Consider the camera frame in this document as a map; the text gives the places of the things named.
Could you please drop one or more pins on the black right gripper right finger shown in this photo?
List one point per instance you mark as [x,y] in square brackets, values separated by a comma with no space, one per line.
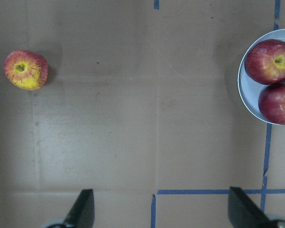
[244,213]

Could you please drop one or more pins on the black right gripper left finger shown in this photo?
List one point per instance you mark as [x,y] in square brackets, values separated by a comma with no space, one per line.
[82,213]

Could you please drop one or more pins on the red yellow apple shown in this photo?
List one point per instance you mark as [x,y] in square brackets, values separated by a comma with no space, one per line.
[26,69]

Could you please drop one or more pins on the red apple on plate front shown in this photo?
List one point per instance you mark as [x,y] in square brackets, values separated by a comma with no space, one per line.
[271,103]

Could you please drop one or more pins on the red apple on plate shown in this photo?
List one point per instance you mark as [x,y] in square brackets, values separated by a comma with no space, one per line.
[271,103]
[265,62]

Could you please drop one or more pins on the light blue plate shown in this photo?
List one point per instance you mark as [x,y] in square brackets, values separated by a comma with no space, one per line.
[249,90]

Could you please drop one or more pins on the red apple on plate back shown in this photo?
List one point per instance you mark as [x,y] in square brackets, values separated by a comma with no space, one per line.
[265,62]

